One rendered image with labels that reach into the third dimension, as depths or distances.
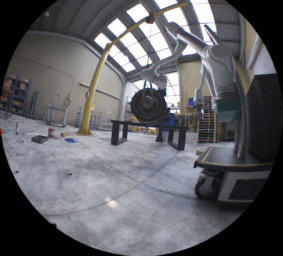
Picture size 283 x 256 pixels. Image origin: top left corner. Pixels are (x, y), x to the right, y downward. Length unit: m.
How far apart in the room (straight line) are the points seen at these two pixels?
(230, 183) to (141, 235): 0.50
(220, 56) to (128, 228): 0.86
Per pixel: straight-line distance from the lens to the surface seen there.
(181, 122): 4.24
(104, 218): 0.59
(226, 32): 7.52
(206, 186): 0.70
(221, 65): 0.45
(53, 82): 6.92
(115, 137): 2.26
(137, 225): 0.56
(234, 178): 0.61
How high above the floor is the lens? 0.50
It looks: 9 degrees up
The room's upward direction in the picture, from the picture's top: 6 degrees clockwise
